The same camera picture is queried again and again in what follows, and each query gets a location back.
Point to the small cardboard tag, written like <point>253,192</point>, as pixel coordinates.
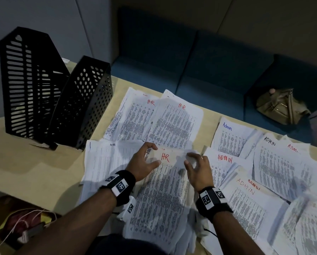
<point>39,145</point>

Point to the person's right thumb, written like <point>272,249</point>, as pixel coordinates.
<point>187,168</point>

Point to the person's right forearm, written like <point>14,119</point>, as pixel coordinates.
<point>232,233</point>

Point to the person's left thumb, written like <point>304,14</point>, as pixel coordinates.
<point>152,165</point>

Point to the black wristband with marker tags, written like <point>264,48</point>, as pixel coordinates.
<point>211,200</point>
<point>118,187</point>

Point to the black perforated magazine file holder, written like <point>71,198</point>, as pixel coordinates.
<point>84,103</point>

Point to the person's left forearm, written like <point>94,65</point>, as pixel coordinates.
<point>73,224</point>

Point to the black slotted magazine file holder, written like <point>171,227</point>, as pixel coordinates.
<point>28,84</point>

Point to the cardboard box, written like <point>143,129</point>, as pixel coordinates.
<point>4,228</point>

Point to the spread of printed paper sheets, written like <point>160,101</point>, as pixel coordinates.
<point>270,167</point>

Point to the person's left hand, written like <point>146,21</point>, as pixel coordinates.
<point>137,164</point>

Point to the beige handbag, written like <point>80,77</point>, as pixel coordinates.
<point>282,106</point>

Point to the person's dark clothing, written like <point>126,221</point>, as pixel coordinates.
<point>116,245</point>

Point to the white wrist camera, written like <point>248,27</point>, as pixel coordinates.
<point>201,225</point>
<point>128,208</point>

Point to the person's right hand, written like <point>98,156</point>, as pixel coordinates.
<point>201,173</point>

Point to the dark blue sofa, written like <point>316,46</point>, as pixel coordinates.
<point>201,66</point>

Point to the printed sheet with red heading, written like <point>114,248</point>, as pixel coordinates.
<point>163,188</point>

